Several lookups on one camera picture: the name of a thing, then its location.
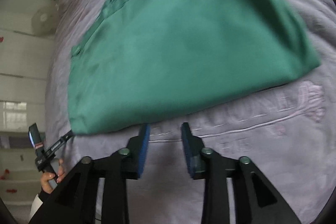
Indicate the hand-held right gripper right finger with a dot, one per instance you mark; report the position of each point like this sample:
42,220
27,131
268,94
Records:
188,153

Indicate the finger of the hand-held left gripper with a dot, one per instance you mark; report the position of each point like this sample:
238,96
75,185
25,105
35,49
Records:
59,144

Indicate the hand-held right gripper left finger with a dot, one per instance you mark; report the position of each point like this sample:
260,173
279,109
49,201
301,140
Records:
143,153

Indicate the green work jacket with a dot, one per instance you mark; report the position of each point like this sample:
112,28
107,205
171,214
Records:
183,50

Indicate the person's left forearm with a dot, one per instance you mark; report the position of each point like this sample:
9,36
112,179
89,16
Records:
39,208

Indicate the person's left hand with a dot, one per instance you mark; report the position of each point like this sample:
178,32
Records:
47,183

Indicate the purple embossed blanket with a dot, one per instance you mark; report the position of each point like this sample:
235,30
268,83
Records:
262,150

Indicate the white electric fan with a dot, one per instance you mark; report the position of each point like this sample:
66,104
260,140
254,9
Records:
43,20

